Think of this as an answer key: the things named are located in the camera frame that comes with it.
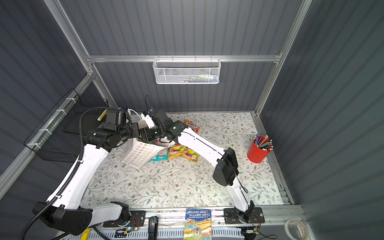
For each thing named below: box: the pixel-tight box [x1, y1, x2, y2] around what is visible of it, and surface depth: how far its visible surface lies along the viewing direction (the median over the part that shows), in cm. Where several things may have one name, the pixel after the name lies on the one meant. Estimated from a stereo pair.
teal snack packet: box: [149, 148, 169, 163], surface depth 93 cm
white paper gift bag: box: [122, 138, 176, 168], surface depth 79 cm
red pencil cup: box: [247, 134, 274, 164], surface depth 88 cm
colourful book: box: [183, 208, 212, 240], surface depth 71 cm
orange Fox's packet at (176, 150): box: [168, 144, 188, 160], surface depth 96 cm
